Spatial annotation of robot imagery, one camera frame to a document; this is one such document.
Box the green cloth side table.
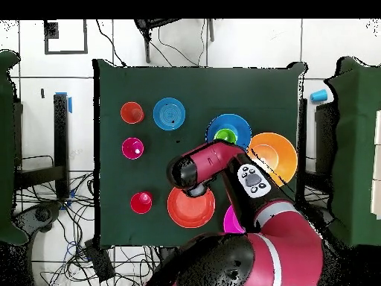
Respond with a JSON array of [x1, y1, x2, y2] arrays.
[[0, 49, 29, 247], [322, 56, 381, 251]]

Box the white box stack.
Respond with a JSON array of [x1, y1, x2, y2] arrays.
[[370, 109, 381, 220]]

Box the black table frame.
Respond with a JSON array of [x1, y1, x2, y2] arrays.
[[13, 93, 71, 199], [297, 98, 339, 194]]

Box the dark green tablecloth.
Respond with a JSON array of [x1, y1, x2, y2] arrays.
[[90, 58, 307, 250]]

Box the black power strip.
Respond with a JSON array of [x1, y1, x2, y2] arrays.
[[83, 238, 116, 283]]

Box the large pink plastic bowl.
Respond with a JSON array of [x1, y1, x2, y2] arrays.
[[222, 204, 246, 234]]

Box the magenta plastic cup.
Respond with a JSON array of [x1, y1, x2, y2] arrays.
[[121, 136, 145, 160]]

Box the large yellow-orange plastic bowl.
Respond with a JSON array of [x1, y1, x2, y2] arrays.
[[246, 132, 298, 188]]

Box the orange-red plastic bowl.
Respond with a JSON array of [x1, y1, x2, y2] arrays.
[[167, 185, 216, 229]]

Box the black camera tripod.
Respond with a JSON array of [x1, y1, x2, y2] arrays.
[[133, 19, 215, 64]]

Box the orange plastic cup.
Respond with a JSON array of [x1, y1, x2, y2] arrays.
[[120, 101, 146, 125]]

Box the red plastic cup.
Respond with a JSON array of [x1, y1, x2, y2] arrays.
[[129, 191, 153, 215]]

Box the green plastic cup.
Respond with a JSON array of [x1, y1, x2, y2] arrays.
[[213, 128, 238, 144]]

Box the tangle of cables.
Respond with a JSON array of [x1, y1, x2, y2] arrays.
[[14, 171, 161, 286]]

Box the small ringed blue bowl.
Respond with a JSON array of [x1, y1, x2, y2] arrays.
[[153, 97, 187, 131]]

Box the large smooth blue bowl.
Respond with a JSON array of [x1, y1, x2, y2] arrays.
[[205, 113, 253, 150]]

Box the blue plastic cup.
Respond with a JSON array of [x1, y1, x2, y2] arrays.
[[310, 88, 328, 104]]

